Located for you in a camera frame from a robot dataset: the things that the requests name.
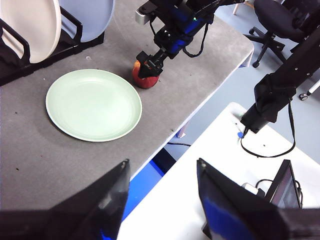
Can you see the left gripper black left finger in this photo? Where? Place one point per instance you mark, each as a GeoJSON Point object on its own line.
{"type": "Point", "coordinates": [75, 220]}

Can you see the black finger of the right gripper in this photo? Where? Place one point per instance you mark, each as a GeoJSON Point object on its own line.
{"type": "Point", "coordinates": [150, 72]}

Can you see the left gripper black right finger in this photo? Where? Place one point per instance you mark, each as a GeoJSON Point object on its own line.
{"type": "Point", "coordinates": [250, 217]}

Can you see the red apple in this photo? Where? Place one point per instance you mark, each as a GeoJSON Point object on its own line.
{"type": "Point", "coordinates": [147, 83]}

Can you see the pale green plate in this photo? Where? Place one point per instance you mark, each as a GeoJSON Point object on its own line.
{"type": "Point", "coordinates": [92, 105]}

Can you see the light blue plate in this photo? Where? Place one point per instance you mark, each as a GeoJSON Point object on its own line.
{"type": "Point", "coordinates": [92, 20]}

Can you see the cream white plate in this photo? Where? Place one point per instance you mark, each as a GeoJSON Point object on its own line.
{"type": "Point", "coordinates": [37, 30]}

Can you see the black plate rack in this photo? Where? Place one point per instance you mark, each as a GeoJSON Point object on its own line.
{"type": "Point", "coordinates": [15, 72]}

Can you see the white power adapter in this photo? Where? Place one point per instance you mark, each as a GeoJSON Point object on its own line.
{"type": "Point", "coordinates": [250, 188]}

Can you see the black monitor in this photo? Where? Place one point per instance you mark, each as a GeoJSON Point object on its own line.
{"type": "Point", "coordinates": [285, 187]}

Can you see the white table leg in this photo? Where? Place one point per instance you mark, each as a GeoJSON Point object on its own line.
{"type": "Point", "coordinates": [181, 131]}

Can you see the small blue sticker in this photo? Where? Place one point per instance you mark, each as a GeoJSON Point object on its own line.
{"type": "Point", "coordinates": [240, 135]}

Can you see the blue base panel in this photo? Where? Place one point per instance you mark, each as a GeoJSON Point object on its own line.
{"type": "Point", "coordinates": [147, 175]}

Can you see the black office chair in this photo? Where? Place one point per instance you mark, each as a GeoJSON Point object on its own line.
{"type": "Point", "coordinates": [275, 15]}

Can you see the white stand leg with caster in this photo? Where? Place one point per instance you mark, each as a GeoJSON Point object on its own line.
{"type": "Point", "coordinates": [314, 88]}

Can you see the pale grey camera box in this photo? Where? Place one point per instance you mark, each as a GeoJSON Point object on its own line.
{"type": "Point", "coordinates": [142, 17]}

